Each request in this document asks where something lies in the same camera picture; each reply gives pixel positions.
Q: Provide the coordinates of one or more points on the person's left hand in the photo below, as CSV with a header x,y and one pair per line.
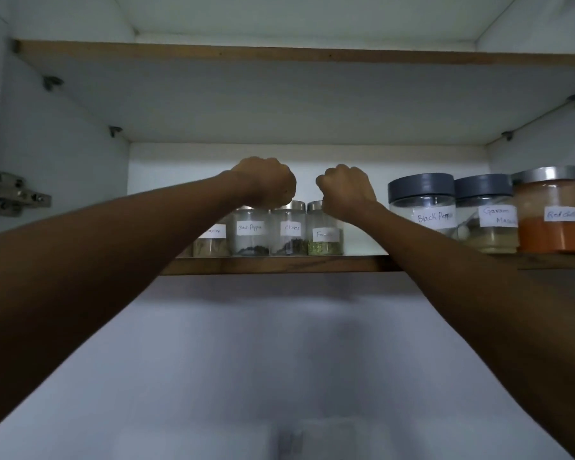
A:
x,y
268,182

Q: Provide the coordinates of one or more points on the brown wooden wall cabinet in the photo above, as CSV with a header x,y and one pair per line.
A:
x,y
268,265

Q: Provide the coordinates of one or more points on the yellow spice jar grey lid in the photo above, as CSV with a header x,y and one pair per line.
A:
x,y
484,186

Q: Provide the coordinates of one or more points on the metal cabinet door hinge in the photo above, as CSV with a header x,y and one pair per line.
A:
x,y
14,196

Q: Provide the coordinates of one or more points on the dark spice jar grey lid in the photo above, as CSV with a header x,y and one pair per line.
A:
x,y
421,186

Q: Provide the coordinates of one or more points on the white cabinet shelf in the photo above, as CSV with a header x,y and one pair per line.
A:
x,y
292,100

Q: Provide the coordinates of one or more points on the person's left forearm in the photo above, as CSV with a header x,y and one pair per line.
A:
x,y
100,263

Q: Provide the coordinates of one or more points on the orange spice jar silver lid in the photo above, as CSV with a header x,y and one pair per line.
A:
x,y
551,234

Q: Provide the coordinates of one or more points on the person's right forearm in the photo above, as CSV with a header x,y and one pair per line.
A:
x,y
484,311

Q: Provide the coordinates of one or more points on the person's right hand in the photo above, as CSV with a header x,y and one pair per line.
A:
x,y
347,191

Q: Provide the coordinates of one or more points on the green spice jar silver lid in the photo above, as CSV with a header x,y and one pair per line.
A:
x,y
325,246

